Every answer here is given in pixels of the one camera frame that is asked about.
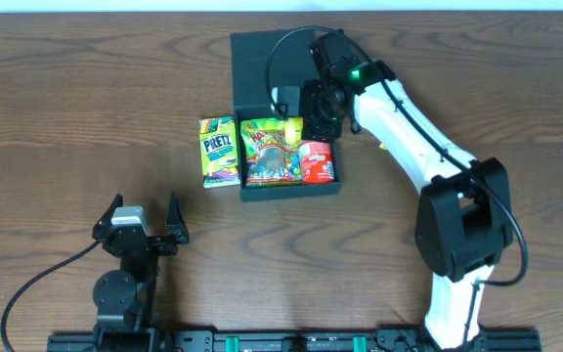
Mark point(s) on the Pretz snack box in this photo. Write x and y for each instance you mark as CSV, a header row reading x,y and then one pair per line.
x,y
219,152

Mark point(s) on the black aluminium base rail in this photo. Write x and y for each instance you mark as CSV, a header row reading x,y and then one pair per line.
x,y
384,340

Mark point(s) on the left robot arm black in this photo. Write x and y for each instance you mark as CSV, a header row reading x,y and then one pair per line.
x,y
125,297

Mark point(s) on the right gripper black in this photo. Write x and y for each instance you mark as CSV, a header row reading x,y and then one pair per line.
x,y
322,129

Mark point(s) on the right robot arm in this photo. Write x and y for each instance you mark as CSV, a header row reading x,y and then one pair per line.
x,y
463,221

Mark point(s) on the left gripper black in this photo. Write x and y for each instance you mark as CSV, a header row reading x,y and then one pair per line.
x,y
152,243

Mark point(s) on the black gift box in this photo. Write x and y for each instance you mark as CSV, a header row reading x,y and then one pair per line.
x,y
292,64

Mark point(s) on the yellow snack can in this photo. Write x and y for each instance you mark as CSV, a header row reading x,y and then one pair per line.
x,y
293,128

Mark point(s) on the green Haribo gummy bag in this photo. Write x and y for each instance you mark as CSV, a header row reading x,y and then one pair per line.
x,y
271,160

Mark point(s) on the red Pringles can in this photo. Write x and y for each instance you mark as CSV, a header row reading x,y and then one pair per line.
x,y
316,162

